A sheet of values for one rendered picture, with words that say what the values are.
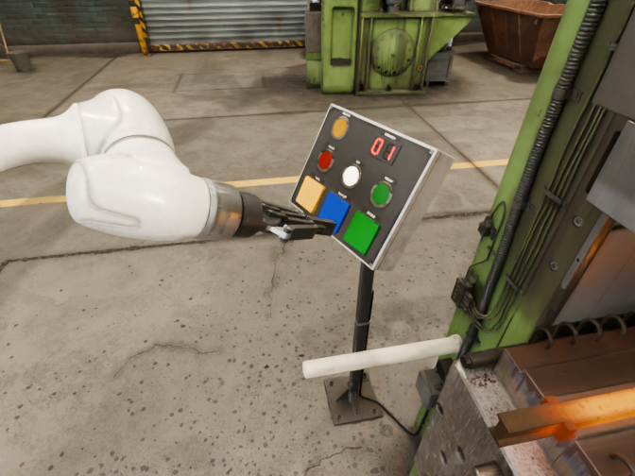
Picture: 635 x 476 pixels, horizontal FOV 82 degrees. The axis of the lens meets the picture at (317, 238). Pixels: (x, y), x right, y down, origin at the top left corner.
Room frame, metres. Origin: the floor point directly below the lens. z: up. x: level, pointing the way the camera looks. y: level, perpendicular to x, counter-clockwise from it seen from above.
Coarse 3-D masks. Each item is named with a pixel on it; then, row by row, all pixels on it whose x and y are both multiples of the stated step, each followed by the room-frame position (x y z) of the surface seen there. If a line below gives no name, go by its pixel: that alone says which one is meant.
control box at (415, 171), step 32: (320, 128) 0.90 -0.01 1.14; (352, 128) 0.83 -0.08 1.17; (384, 128) 0.77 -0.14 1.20; (352, 160) 0.77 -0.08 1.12; (384, 160) 0.71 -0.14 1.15; (416, 160) 0.67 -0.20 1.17; (448, 160) 0.67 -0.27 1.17; (352, 192) 0.72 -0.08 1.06; (416, 192) 0.63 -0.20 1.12; (384, 224) 0.62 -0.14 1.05; (416, 224) 0.64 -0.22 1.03; (384, 256) 0.59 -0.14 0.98
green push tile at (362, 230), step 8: (360, 216) 0.66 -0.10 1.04; (368, 216) 0.66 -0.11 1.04; (352, 224) 0.66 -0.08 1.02; (360, 224) 0.65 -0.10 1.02; (368, 224) 0.64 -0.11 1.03; (376, 224) 0.63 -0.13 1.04; (352, 232) 0.65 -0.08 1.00; (360, 232) 0.64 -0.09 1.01; (368, 232) 0.62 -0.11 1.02; (376, 232) 0.62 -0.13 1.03; (352, 240) 0.64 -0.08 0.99; (360, 240) 0.62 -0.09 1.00; (368, 240) 0.61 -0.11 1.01; (360, 248) 0.61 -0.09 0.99; (368, 248) 0.60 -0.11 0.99
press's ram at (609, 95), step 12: (624, 36) 0.40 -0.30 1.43; (624, 48) 0.40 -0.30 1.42; (612, 60) 0.40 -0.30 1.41; (624, 60) 0.39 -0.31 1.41; (612, 72) 0.40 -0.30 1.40; (624, 72) 0.39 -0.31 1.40; (600, 84) 0.41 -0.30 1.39; (612, 84) 0.39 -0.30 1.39; (624, 84) 0.38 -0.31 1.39; (600, 96) 0.40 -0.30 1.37; (612, 96) 0.39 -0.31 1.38; (624, 96) 0.37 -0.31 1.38; (612, 108) 0.38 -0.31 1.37; (624, 108) 0.37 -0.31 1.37
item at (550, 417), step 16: (544, 400) 0.26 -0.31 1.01; (576, 400) 0.26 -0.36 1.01; (592, 400) 0.26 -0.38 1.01; (608, 400) 0.26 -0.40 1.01; (624, 400) 0.26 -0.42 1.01; (512, 416) 0.23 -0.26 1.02; (528, 416) 0.23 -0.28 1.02; (544, 416) 0.23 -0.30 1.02; (560, 416) 0.23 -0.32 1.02; (576, 416) 0.23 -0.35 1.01; (592, 416) 0.23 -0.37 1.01; (608, 416) 0.23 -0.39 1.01; (624, 416) 0.24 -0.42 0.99; (496, 432) 0.22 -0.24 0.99; (512, 432) 0.21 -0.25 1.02; (528, 432) 0.22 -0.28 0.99; (544, 432) 0.23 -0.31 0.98; (560, 432) 0.22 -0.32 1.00
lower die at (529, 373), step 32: (512, 352) 0.35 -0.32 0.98; (544, 352) 0.35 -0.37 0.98; (576, 352) 0.35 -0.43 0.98; (608, 352) 0.35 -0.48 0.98; (512, 384) 0.32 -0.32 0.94; (544, 384) 0.29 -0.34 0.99; (576, 384) 0.29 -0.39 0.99; (608, 384) 0.29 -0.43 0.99; (544, 448) 0.23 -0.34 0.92; (576, 448) 0.20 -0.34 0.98; (608, 448) 0.20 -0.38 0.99
